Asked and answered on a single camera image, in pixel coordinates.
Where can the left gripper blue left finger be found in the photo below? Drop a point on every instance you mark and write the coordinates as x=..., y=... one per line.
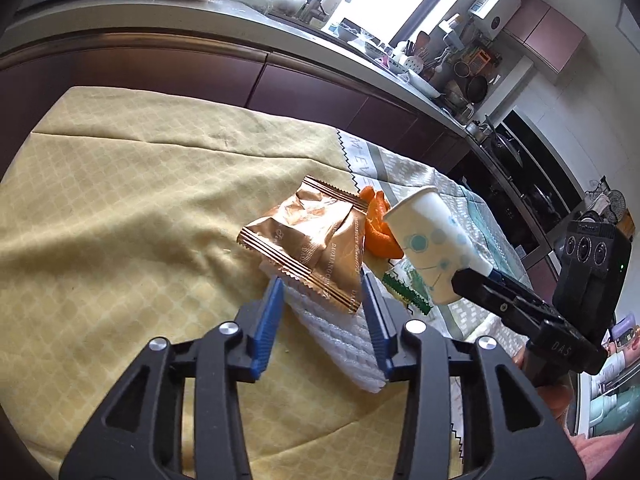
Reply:
x=262, y=333

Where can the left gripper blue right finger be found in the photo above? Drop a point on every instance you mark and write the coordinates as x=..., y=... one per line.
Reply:
x=380, y=324

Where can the white foam mesh sleeve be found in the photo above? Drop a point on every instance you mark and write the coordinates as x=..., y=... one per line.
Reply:
x=343, y=336

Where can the golden brown snack wrapper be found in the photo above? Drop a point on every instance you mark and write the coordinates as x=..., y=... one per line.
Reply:
x=316, y=239

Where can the white patterned paper cup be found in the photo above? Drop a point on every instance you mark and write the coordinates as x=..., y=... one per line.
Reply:
x=434, y=242

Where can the pink sleeve forearm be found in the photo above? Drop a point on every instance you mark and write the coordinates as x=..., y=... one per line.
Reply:
x=596, y=452

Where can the dark purple kitchen cabinet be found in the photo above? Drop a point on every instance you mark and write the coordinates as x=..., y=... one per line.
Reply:
x=35, y=76

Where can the person's right hand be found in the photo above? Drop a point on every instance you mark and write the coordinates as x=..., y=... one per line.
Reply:
x=558, y=397

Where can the green white wrapper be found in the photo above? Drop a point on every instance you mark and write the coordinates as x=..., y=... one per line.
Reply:
x=405, y=281

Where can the orange peel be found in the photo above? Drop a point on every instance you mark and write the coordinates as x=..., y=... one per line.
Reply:
x=379, y=239

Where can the black oven stove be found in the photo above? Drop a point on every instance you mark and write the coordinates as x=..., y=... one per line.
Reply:
x=525, y=182

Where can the yellow quilted tablecloth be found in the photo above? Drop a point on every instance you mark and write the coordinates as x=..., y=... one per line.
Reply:
x=119, y=219

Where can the light stone countertop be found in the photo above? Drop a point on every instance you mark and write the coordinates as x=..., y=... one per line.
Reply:
x=224, y=20

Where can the white water heater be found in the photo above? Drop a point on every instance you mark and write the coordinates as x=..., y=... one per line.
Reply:
x=490, y=16

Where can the pink wall cabinet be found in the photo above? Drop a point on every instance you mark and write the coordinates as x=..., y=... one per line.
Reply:
x=545, y=35

